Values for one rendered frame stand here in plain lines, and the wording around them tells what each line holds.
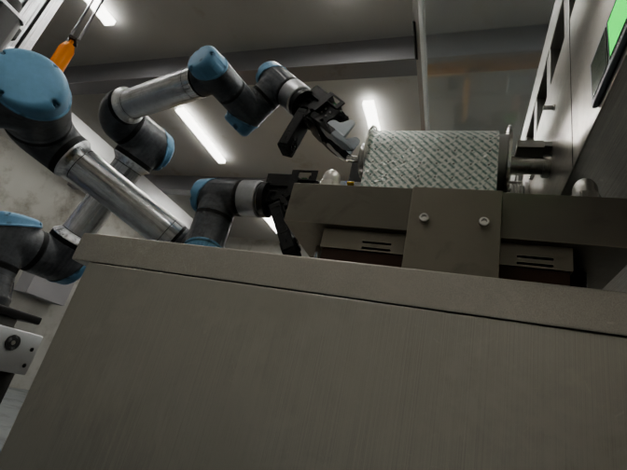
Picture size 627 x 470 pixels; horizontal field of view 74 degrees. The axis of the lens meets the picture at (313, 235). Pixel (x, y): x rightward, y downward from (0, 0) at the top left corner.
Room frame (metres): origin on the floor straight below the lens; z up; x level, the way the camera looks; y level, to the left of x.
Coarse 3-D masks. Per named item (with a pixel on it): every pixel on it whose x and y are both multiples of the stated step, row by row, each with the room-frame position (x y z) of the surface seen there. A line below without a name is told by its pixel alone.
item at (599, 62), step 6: (600, 42) 0.34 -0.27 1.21; (600, 48) 0.34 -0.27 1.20; (600, 54) 0.34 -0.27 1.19; (594, 60) 0.36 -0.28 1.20; (600, 60) 0.34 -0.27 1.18; (594, 66) 0.36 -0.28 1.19; (600, 66) 0.34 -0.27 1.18; (594, 72) 0.36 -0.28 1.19; (600, 72) 0.34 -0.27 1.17; (594, 78) 0.36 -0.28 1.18; (600, 78) 0.34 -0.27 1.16; (594, 84) 0.36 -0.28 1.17; (594, 90) 0.36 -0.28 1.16
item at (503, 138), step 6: (504, 138) 0.60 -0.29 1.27; (504, 144) 0.60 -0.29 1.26; (504, 150) 0.60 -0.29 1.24; (498, 156) 0.61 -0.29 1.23; (504, 156) 0.60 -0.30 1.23; (498, 162) 0.61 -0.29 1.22; (504, 162) 0.61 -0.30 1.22; (498, 168) 0.61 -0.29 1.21; (504, 168) 0.61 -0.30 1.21; (498, 174) 0.62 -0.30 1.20; (504, 174) 0.62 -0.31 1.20; (498, 180) 0.63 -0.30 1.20; (504, 180) 0.63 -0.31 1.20; (498, 186) 0.64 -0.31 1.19
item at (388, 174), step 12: (372, 168) 0.68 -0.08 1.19; (384, 168) 0.67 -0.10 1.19; (396, 168) 0.66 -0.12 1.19; (408, 168) 0.65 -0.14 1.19; (420, 168) 0.64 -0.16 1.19; (432, 168) 0.64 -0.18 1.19; (444, 168) 0.63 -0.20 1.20; (456, 168) 0.62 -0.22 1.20; (468, 168) 0.61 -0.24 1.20; (480, 168) 0.61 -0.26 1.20; (492, 168) 0.60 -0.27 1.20; (372, 180) 0.67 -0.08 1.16; (384, 180) 0.67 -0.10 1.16; (396, 180) 0.66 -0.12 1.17; (408, 180) 0.65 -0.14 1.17; (420, 180) 0.64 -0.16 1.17; (432, 180) 0.64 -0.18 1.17; (444, 180) 0.63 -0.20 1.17; (456, 180) 0.62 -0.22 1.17; (468, 180) 0.61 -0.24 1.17; (480, 180) 0.61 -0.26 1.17; (492, 180) 0.60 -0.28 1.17
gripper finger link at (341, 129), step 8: (336, 120) 0.73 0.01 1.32; (352, 120) 0.71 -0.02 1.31; (336, 128) 0.72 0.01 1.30; (344, 128) 0.72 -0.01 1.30; (352, 128) 0.71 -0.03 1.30; (328, 136) 0.74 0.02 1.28; (336, 136) 0.71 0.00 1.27; (344, 136) 0.71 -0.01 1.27; (336, 144) 0.73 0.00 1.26; (344, 144) 0.71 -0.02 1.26
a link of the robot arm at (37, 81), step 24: (0, 72) 0.57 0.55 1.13; (24, 72) 0.58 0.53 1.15; (48, 72) 0.59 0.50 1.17; (0, 96) 0.58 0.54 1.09; (24, 96) 0.59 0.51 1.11; (48, 96) 0.60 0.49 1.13; (0, 120) 0.63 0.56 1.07; (24, 120) 0.63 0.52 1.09; (48, 120) 0.64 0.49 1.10; (24, 144) 0.72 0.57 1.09; (48, 144) 0.72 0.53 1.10
